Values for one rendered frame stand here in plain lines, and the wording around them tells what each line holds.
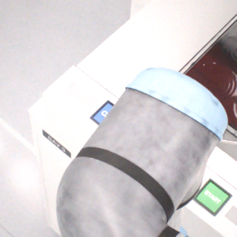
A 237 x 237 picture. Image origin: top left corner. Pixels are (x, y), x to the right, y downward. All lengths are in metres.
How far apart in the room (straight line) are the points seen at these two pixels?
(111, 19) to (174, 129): 2.04
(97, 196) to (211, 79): 0.87
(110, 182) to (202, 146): 0.11
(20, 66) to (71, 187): 1.93
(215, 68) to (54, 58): 1.19
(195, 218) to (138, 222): 0.64
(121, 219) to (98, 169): 0.05
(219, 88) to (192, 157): 0.78
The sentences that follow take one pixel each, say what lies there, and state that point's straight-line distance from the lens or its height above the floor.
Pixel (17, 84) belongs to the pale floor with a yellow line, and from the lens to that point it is 2.48.
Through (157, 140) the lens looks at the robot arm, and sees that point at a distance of 0.62.
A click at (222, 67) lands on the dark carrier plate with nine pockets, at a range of 1.46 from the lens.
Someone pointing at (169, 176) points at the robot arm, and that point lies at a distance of 0.62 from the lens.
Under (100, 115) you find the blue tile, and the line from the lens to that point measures 1.28.
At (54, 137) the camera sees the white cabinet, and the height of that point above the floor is 0.79.
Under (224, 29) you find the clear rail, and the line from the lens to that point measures 1.52.
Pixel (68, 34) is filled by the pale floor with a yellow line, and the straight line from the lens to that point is 2.61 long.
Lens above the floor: 2.08
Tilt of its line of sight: 60 degrees down
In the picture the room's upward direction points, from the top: 5 degrees clockwise
